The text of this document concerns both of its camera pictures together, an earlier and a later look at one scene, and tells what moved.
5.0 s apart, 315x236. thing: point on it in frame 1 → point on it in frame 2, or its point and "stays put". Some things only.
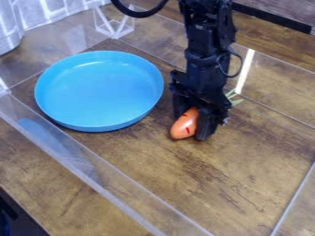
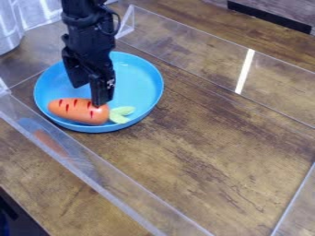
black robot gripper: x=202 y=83 → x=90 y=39
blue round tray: x=100 y=90 stays put
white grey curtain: x=23 y=15 stays put
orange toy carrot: x=185 y=126 → x=80 y=110
